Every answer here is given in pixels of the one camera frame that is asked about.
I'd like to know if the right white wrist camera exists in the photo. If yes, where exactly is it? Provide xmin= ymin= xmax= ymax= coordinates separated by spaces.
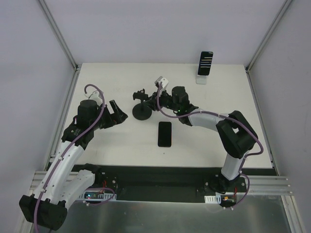
xmin=155 ymin=76 xmax=169 ymax=91

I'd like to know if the left aluminium frame post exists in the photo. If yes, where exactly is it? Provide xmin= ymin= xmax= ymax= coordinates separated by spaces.
xmin=37 ymin=0 xmax=79 ymax=71

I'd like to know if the aluminium frame post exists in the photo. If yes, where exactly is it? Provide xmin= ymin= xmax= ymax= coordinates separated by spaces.
xmin=245 ymin=0 xmax=294 ymax=74
xmin=37 ymin=0 xmax=79 ymax=71

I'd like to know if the black round stand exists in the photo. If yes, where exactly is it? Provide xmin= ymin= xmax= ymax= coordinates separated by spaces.
xmin=132 ymin=100 xmax=153 ymax=120

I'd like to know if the right aluminium frame post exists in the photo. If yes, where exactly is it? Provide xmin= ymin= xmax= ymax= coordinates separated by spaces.
xmin=245 ymin=0 xmax=294 ymax=74

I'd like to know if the left white cable duct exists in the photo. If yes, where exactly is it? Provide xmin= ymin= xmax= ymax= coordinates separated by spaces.
xmin=78 ymin=192 xmax=117 ymax=201

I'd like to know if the blue edged black phone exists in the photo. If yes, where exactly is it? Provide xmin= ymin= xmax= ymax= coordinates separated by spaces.
xmin=197 ymin=51 xmax=213 ymax=76

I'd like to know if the white phone stand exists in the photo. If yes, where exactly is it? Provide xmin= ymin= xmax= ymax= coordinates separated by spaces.
xmin=196 ymin=75 xmax=207 ymax=84

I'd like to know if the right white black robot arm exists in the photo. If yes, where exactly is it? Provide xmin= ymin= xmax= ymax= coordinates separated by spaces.
xmin=152 ymin=83 xmax=259 ymax=193

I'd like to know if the white cable duct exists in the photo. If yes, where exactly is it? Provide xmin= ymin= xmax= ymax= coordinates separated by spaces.
xmin=204 ymin=195 xmax=221 ymax=204
xmin=78 ymin=192 xmax=117 ymax=201

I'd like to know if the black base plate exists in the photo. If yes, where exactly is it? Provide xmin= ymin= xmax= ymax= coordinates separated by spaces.
xmin=93 ymin=166 xmax=247 ymax=203

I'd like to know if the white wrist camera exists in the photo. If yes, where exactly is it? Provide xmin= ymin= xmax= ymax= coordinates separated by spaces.
xmin=155 ymin=76 xmax=169 ymax=91
xmin=85 ymin=90 xmax=102 ymax=100

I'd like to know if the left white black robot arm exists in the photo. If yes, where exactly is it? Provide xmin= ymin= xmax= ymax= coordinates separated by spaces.
xmin=19 ymin=100 xmax=128 ymax=231

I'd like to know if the right white cable duct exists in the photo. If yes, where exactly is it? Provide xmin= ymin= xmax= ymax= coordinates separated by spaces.
xmin=204 ymin=195 xmax=221 ymax=204

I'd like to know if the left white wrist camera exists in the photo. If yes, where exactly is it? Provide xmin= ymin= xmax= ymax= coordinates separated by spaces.
xmin=85 ymin=90 xmax=102 ymax=100

